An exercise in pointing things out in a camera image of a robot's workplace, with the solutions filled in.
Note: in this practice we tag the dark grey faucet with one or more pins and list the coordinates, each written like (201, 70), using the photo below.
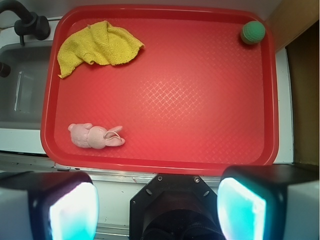
(29, 23)

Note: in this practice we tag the pink plush bunny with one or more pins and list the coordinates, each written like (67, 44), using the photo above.
(88, 136)

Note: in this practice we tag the red plastic tray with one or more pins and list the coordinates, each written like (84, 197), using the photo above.
(195, 100)

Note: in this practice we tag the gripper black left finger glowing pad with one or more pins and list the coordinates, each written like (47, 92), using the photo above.
(48, 206)

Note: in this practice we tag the grey sink basin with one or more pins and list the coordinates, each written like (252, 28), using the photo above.
(22, 91)

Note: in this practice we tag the yellow cloth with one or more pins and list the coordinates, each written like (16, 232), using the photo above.
(99, 43)

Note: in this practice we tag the black octagonal mount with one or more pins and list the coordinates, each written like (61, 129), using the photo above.
(175, 207)

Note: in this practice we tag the brown cardboard panel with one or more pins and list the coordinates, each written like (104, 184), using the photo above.
(295, 25)

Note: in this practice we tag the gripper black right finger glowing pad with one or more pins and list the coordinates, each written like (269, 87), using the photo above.
(270, 202)

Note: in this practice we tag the green ball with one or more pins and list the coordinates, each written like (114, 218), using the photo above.
(253, 32)

